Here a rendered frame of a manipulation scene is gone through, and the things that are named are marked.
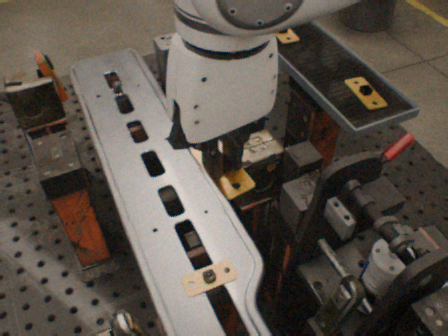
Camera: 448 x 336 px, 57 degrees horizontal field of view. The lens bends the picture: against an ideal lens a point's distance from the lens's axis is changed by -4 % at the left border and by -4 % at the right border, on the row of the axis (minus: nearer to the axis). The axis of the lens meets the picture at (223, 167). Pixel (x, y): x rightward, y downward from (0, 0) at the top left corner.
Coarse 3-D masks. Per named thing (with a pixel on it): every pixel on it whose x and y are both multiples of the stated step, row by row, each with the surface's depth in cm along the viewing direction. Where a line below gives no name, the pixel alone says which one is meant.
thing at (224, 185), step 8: (192, 152) 50; (200, 152) 50; (200, 160) 49; (224, 160) 49; (224, 168) 48; (232, 168) 49; (208, 176) 48; (224, 176) 48; (232, 176) 48; (240, 176) 48; (248, 176) 48; (216, 184) 47; (224, 184) 47; (240, 184) 48; (248, 184) 47; (224, 192) 47; (232, 192) 47; (240, 192) 47
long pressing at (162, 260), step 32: (96, 64) 107; (128, 64) 107; (96, 96) 98; (128, 96) 98; (160, 96) 97; (96, 128) 90; (160, 128) 90; (128, 160) 84; (160, 160) 84; (192, 160) 84; (128, 192) 78; (192, 192) 78; (128, 224) 74; (160, 224) 73; (192, 224) 73; (224, 224) 73; (160, 256) 69; (224, 256) 69; (256, 256) 68; (160, 288) 65; (256, 288) 65; (160, 320) 62; (192, 320) 61; (256, 320) 61
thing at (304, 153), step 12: (300, 144) 72; (288, 156) 72; (300, 156) 71; (312, 156) 71; (288, 168) 73; (300, 168) 70; (312, 168) 71; (288, 180) 75; (276, 228) 88; (276, 240) 90
